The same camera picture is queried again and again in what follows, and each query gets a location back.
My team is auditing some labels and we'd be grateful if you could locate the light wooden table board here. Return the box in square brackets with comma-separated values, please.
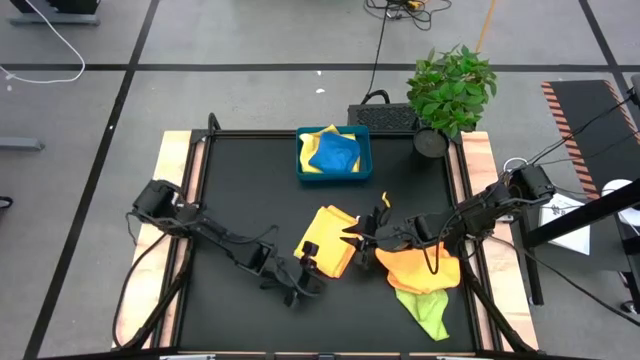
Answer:
[449, 130, 540, 351]
[113, 130, 206, 349]

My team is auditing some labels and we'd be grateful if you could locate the white floor cable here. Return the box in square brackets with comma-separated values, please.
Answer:
[0, 0, 87, 85]

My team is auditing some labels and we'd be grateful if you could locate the pale yellow microfiber towel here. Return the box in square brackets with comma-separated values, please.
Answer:
[298, 124, 361, 175]

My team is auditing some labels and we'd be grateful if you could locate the black upright post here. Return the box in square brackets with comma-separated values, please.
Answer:
[519, 214, 546, 306]

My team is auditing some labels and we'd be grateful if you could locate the black perforated metal box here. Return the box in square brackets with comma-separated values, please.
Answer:
[346, 102, 422, 133]

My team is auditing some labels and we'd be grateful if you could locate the blue microfiber towel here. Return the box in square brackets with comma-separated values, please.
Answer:
[308, 132, 362, 175]

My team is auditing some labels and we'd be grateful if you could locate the black slanted beam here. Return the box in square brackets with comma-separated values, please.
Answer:
[524, 179, 640, 249]

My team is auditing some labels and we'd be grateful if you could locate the black floor cable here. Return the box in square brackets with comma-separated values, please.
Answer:
[360, 4, 392, 106]

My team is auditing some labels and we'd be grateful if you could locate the grey floor bar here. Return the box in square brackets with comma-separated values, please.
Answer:
[0, 137, 46, 151]

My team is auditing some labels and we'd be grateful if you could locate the grey desk base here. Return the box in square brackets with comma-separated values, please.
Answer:
[7, 0, 101, 26]

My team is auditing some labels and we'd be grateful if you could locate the lime green microfiber towel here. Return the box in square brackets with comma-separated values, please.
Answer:
[394, 288, 451, 342]

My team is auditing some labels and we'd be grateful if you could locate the white paper sheet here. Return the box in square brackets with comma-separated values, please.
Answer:
[539, 192, 592, 256]

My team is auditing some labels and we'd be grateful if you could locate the green potted plant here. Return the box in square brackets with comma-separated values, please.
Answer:
[405, 43, 499, 161]

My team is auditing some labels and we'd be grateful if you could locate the black mat with striped edges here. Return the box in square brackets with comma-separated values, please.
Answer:
[540, 79, 640, 201]

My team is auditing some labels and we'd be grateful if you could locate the blue plastic bin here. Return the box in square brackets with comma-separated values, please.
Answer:
[295, 124, 374, 182]

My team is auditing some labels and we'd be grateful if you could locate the orange microfiber towel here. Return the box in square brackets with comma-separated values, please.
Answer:
[374, 244, 461, 295]

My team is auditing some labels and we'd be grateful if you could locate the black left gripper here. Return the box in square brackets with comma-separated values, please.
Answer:
[259, 241, 326, 309]

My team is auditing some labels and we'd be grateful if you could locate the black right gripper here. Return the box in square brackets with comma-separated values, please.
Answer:
[341, 207, 431, 269]

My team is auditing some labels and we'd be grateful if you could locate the white round object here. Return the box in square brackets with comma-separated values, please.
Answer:
[599, 178, 640, 226]

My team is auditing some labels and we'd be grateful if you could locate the yellow-orange microfiber towel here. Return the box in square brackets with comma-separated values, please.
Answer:
[293, 204, 361, 279]

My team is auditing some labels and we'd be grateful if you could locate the black aluminium table frame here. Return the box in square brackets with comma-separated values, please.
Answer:
[112, 112, 541, 360]

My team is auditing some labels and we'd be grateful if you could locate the tangled black cable bundle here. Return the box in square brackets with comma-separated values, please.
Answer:
[364, 0, 454, 32]

